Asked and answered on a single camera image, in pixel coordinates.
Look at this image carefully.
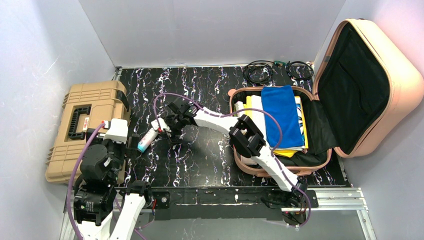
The white teal gradient bottle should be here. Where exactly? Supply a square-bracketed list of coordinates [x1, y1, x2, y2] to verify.
[137, 127, 159, 153]

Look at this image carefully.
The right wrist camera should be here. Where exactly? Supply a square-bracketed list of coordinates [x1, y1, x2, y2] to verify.
[151, 117, 171, 133]

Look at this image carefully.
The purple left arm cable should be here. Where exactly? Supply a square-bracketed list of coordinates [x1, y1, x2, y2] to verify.
[65, 122, 150, 240]

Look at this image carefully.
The white shirt blue print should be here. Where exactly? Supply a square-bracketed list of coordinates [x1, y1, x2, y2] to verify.
[250, 95, 307, 152]

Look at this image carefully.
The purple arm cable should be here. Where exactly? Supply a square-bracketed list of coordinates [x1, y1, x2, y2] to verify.
[65, 122, 150, 240]
[152, 92, 312, 229]

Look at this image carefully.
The tan plastic tool case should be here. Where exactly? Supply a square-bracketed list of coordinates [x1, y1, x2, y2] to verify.
[45, 80, 131, 184]

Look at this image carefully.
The pink suitcase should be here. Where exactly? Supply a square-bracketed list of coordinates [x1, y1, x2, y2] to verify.
[229, 18, 424, 177]

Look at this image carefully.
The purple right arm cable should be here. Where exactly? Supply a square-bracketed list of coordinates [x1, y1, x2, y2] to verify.
[152, 92, 312, 229]

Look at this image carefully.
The black cable bundle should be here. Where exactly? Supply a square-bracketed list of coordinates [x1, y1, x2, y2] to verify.
[242, 60, 276, 86]

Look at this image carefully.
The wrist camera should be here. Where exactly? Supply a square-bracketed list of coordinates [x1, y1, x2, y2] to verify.
[151, 117, 171, 133]
[102, 118, 129, 144]

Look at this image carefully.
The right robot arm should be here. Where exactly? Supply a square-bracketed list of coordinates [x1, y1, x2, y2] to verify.
[156, 101, 307, 194]

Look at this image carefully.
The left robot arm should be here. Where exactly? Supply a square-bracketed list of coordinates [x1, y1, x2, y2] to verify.
[73, 138, 151, 240]

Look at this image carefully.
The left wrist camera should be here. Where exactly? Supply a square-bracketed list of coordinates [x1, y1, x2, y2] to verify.
[102, 118, 129, 144]

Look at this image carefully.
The blue microfibre towel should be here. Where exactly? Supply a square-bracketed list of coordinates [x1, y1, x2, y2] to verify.
[261, 85, 304, 149]

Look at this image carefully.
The yellow garment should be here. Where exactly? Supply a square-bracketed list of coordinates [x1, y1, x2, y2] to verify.
[244, 95, 310, 159]

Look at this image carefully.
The aluminium frame rail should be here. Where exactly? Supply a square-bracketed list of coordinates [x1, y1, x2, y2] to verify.
[59, 187, 378, 240]

